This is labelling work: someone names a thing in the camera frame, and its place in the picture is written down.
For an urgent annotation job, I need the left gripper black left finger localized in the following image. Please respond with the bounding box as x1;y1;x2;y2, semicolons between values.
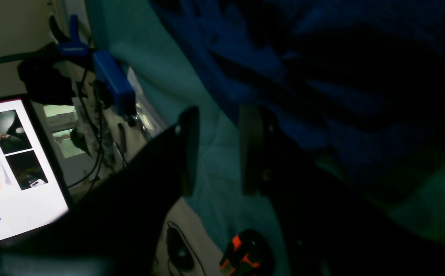
0;107;200;276

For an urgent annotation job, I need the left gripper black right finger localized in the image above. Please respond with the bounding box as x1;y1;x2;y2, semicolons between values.
240;104;445;276

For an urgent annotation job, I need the blue t-shirt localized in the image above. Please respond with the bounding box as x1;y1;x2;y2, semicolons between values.
149;0;445;184

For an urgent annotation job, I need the black computer mouse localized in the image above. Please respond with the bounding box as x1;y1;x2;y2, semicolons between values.
166;224;195;272

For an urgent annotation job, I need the orange black clamp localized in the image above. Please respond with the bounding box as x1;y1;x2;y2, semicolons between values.
219;229;275;276

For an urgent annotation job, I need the computer monitor screen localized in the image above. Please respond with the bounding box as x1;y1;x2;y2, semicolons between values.
0;94;71;246

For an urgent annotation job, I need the light blue table cloth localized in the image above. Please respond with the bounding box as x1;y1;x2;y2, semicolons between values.
87;0;445;276

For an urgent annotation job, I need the blue box black knob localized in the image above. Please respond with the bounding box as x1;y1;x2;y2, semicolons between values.
92;51;135;117

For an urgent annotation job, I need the blue spring clamp bottom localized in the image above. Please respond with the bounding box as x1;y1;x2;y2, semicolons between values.
0;15;95;71

